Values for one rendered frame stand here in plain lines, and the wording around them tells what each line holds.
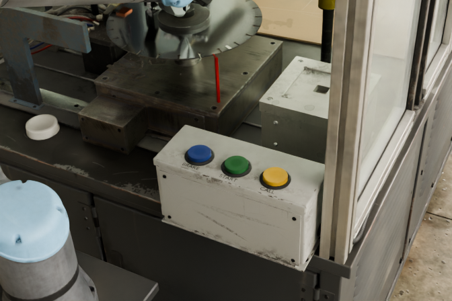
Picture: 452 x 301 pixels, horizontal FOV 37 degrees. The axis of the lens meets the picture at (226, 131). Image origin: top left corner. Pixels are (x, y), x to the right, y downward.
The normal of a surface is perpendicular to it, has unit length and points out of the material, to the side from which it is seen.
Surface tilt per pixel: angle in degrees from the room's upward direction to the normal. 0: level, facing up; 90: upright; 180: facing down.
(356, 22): 90
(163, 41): 0
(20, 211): 8
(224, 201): 90
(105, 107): 0
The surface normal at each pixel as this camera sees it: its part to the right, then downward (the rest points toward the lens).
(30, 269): 0.27, 0.58
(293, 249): -0.47, 0.55
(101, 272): -0.04, -0.80
